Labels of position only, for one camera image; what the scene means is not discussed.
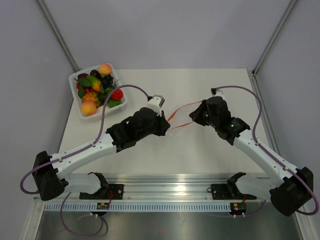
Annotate clear zip bag orange zipper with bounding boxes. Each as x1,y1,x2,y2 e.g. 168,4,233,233
167,100,202,134

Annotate red bell pepper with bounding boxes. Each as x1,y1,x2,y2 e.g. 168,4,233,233
111,89,124,101

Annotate peach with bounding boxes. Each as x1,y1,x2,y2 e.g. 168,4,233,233
98,63,113,76
80,101,97,117

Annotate orange spiky pineapple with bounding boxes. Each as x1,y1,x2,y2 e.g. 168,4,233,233
82,92,101,108

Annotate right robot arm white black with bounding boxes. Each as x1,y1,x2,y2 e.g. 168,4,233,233
189,96,314,217

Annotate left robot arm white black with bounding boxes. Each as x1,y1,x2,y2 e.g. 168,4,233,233
32,107,170,201

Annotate white perforated plastic basket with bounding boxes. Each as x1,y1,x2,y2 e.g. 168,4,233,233
68,63,128,121

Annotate dark grape bunch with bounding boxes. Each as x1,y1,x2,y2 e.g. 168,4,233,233
100,74,114,89

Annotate green orange mango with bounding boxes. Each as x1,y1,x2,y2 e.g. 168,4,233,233
85,75,105,94

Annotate peach at basket back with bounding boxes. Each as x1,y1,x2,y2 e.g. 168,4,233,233
98,63,113,76

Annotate dark plum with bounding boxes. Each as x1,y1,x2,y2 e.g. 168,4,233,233
90,69,101,79

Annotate large green leaf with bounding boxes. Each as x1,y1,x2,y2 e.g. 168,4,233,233
78,77,93,87

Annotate red strawberries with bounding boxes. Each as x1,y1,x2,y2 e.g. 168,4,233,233
75,73,93,98

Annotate left controller board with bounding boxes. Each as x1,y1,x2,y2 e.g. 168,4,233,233
96,202,110,210

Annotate controller board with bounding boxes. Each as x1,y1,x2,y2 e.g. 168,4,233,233
230,202,247,216
96,202,110,210

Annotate right controller board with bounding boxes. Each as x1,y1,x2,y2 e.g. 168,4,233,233
230,202,247,216

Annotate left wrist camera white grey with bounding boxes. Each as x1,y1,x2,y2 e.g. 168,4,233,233
146,95,165,116

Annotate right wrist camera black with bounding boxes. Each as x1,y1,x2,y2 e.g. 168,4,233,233
211,88,225,99

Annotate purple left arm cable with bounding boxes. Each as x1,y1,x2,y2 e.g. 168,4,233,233
19,84,151,237

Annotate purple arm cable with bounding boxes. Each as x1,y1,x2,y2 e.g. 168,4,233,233
19,84,151,237
197,85,320,218

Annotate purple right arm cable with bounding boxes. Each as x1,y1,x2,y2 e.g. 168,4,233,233
197,85,320,218

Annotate aluminium rail at table edge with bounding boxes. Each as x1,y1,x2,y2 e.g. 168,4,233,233
33,173,306,203

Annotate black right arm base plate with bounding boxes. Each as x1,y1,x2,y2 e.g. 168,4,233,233
207,183,257,201

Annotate white slotted cable duct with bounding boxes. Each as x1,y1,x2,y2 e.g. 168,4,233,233
44,201,231,213

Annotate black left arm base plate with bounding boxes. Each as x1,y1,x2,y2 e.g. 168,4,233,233
79,184,124,200

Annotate left corner aluminium post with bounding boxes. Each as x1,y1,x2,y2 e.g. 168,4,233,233
36,0,80,72

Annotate corner aluminium post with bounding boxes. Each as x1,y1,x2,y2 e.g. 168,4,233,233
252,0,300,77
36,0,80,72

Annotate right corner aluminium post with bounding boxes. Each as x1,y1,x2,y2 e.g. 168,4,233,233
252,0,300,77

